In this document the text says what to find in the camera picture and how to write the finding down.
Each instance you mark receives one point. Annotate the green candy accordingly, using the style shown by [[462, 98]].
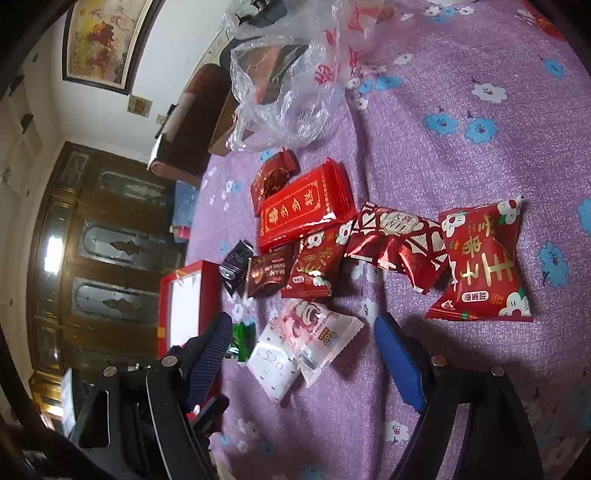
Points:
[[242, 341]]

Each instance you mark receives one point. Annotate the cardboard box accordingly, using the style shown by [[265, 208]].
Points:
[[224, 131]]

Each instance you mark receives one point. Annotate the brown chair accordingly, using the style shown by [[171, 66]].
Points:
[[194, 120]]

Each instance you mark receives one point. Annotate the black device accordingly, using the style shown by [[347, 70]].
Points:
[[263, 11]]

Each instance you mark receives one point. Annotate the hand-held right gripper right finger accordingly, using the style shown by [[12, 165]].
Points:
[[399, 364]]

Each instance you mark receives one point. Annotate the plain white snack packet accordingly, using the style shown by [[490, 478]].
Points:
[[274, 369]]

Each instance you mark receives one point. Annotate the black snack packet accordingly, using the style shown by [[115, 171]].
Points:
[[234, 268]]

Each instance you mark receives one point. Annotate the clear plastic bag red print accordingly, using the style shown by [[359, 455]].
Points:
[[295, 78]]

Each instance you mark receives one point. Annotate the small yellow wall plaque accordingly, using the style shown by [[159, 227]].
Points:
[[138, 105]]

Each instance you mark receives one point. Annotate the red gift box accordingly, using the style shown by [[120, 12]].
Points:
[[184, 304]]

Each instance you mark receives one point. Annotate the red glitter bag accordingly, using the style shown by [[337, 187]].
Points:
[[535, 16]]

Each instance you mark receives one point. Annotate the blue cloth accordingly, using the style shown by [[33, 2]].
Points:
[[184, 203]]

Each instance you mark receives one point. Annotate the long red gold-print snack packet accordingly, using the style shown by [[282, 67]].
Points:
[[302, 207]]

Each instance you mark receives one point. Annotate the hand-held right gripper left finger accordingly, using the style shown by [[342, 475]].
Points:
[[208, 360]]

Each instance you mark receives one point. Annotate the small red flower snack packet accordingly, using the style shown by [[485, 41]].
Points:
[[314, 265]]

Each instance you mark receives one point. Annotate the pink cartoon snack packet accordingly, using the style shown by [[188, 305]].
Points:
[[323, 337]]

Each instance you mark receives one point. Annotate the dark wooden glass-door cabinet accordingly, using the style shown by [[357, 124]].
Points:
[[101, 258]]

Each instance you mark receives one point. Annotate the red white heart snack packet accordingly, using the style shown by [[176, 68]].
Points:
[[397, 244]]

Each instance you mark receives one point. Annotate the large red flower snack packet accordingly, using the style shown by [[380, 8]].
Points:
[[485, 263]]

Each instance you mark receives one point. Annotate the purple floral blanket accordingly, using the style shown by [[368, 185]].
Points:
[[438, 138]]

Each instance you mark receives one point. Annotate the framed wall painting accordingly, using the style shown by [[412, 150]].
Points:
[[104, 41]]

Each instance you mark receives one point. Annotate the dark red foil snack packet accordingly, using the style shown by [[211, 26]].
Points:
[[272, 179]]

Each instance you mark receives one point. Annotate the brown snack packet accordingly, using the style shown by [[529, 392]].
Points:
[[268, 274]]

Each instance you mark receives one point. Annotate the small red object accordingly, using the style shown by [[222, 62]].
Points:
[[182, 230]]

